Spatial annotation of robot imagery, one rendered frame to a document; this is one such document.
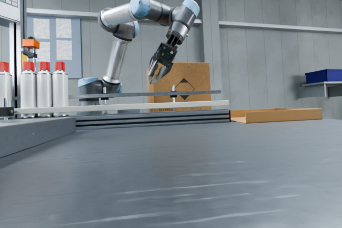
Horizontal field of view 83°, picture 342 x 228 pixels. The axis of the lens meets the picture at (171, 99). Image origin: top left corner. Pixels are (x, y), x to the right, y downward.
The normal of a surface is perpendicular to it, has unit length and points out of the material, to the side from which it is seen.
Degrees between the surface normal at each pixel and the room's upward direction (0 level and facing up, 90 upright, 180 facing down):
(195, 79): 90
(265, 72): 90
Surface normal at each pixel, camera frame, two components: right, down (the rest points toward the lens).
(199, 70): 0.24, -0.04
